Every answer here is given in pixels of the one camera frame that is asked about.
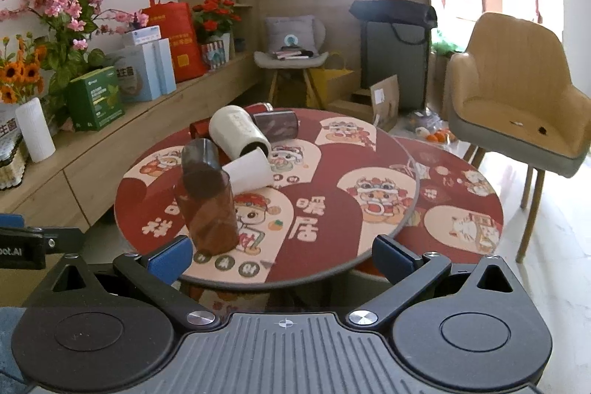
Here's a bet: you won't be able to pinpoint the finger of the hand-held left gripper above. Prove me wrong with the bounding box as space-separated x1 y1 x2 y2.
0 214 85 257

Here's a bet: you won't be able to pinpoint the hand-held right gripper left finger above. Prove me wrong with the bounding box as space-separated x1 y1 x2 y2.
25 236 221 334

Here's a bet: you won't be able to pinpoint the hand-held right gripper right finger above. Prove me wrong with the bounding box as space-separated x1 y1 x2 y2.
347 234 539 329

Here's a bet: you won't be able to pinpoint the amber translucent plastic cup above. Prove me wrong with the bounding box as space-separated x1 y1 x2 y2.
173 169 241 257

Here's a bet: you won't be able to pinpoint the smoky grey translucent cup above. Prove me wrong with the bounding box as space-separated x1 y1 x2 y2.
181 138 222 175

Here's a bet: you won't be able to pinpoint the white paper cup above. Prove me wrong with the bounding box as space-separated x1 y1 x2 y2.
223 147 276 195

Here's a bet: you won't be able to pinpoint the large white cup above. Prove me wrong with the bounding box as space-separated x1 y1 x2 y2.
209 105 272 159

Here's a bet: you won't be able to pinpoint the dark brown translucent cup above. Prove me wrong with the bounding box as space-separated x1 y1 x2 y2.
252 110 299 142

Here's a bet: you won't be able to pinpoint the small round printed red table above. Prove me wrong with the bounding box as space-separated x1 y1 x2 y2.
355 136 505 277

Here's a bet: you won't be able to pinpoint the large round printed red table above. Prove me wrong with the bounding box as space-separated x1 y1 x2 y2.
113 107 421 285

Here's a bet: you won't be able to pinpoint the person's blue trouser leg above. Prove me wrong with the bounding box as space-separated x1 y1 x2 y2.
0 306 29 386

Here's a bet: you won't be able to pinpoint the white ribbed vase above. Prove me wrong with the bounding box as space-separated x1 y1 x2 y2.
15 97 57 164

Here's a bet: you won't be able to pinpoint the long wooden sideboard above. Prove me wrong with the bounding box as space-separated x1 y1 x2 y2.
0 51 260 234

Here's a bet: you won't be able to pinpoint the oranges in bag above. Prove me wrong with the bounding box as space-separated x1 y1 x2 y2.
424 127 457 145

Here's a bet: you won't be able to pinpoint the green box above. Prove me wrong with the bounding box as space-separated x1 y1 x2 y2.
65 66 126 132

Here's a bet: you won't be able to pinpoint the orange sunflower bunch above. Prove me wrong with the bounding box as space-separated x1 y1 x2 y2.
0 33 48 105

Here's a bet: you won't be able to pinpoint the cardboard box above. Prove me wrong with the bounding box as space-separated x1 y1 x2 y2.
368 74 400 133

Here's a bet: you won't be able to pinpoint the yellow paper bag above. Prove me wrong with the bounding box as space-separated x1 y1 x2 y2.
307 52 355 109

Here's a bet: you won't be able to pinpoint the light blue gift box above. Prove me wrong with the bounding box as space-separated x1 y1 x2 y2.
105 38 177 102

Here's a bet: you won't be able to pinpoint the yellow armchair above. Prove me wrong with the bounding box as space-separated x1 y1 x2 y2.
447 12 591 264

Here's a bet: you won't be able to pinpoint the grey and black bag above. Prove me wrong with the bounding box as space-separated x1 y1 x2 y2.
349 0 438 112

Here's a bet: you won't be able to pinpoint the striped small box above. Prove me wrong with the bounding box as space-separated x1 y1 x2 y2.
199 41 228 71

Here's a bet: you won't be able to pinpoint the red tote bag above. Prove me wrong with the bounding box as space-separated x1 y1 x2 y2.
141 0 208 84

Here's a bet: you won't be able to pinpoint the grey chair with wooden legs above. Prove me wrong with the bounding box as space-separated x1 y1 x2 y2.
253 16 330 109

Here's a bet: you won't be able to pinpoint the white box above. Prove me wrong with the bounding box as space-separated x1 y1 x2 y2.
122 25 162 48

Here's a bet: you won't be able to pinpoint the dark items on chair seat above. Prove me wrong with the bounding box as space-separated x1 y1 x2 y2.
271 46 315 61

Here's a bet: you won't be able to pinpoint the grey cushion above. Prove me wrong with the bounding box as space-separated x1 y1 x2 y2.
265 16 327 54

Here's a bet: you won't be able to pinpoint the red flower plant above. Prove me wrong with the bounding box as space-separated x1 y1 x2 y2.
191 0 243 45

